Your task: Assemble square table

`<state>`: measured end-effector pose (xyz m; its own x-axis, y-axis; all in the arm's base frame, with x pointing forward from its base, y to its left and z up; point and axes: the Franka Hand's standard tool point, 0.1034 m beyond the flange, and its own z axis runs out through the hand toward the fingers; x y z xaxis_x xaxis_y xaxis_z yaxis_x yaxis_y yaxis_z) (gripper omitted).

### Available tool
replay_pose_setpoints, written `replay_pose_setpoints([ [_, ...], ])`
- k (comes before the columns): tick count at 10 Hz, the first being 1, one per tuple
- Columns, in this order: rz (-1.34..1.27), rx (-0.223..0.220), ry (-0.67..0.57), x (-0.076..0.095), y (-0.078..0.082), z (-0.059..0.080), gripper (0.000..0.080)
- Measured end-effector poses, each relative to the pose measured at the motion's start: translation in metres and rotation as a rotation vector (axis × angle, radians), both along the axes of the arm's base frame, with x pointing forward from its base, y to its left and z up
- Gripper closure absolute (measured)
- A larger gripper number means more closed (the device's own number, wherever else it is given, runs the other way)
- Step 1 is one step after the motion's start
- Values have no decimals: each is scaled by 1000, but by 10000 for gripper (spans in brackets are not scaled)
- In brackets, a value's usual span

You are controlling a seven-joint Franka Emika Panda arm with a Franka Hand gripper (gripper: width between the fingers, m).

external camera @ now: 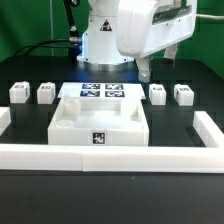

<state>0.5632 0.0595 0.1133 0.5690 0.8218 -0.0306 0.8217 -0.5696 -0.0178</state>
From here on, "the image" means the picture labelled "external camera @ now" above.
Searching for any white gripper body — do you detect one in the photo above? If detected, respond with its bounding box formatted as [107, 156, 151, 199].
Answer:
[116, 0, 197, 59]

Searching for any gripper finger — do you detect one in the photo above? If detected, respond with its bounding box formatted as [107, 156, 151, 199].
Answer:
[136, 56, 151, 83]
[163, 44, 178, 67]

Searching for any white square table top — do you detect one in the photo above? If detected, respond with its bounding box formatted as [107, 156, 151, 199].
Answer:
[48, 98, 149, 146]

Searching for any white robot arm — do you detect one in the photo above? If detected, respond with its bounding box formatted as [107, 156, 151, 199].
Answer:
[78, 0, 197, 83]

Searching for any white U-shaped fence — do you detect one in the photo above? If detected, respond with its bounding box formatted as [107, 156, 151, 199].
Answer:
[0, 106, 224, 174]

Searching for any white marker base plate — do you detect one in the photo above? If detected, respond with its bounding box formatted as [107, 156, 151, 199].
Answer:
[58, 82, 146, 99]

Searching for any white cable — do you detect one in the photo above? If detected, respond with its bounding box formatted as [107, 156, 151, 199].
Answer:
[195, 13, 224, 21]

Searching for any black cable bundle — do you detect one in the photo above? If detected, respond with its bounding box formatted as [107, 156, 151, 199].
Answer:
[13, 0, 83, 64]

